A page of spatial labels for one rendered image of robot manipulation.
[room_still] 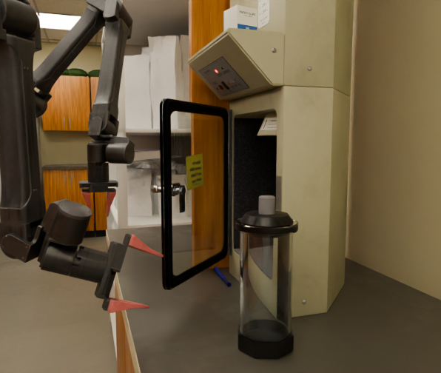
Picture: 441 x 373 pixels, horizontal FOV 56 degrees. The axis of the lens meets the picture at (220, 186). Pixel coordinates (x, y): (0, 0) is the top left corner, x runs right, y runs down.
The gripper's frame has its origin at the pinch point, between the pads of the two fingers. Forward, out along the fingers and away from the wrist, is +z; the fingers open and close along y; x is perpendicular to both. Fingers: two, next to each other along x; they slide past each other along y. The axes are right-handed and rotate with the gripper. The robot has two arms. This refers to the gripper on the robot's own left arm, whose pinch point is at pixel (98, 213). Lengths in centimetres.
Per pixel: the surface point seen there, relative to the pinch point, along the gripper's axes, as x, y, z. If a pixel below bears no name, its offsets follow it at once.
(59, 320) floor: 191, -17, 112
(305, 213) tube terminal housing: -48, 37, -7
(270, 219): -60, 23, -9
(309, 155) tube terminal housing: -48, 38, -18
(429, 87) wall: -41, 75, -35
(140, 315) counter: -36.2, 5.7, 15.5
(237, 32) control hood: -47, 22, -41
